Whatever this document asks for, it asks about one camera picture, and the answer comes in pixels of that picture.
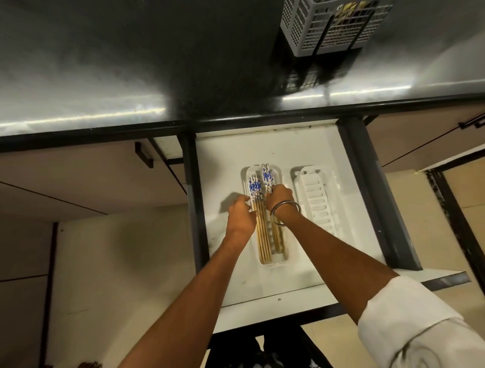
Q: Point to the person's right fingers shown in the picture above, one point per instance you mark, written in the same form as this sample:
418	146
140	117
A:
269	199

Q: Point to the bunch of brass-coloured cutlery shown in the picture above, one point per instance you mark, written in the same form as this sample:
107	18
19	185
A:
350	13

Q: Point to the white shirt sleeve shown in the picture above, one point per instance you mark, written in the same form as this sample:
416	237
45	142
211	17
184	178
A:
420	330

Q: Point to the row of blue-patterned wooden chopsticks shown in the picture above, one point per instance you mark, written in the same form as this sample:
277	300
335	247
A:
262	237

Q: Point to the person's left fingers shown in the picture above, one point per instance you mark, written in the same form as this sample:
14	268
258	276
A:
253	218

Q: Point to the grey plastic cutlery basket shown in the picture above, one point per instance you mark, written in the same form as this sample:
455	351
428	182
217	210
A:
322	26

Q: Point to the silver metal bangle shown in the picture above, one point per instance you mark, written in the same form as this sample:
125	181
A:
296	206

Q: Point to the person's left hand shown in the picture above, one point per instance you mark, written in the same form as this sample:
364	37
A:
238	220

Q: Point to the white drawer with dark frame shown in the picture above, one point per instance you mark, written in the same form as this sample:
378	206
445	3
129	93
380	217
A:
227	178

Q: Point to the white plastic chopstick tray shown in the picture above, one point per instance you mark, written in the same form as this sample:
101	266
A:
286	246

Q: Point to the person's right forearm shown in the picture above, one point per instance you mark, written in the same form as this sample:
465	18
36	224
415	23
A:
333	261

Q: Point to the person's left forearm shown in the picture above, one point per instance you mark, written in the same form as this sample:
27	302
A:
193	299

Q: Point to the person's right hand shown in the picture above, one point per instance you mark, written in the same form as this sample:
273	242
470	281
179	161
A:
281	194

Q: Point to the black-framed cabinet door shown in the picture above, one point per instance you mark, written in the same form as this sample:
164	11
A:
460	223

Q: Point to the person's black trousers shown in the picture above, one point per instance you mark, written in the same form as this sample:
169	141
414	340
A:
272	352

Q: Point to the white slotted plastic tray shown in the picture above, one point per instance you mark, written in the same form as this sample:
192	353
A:
316	197

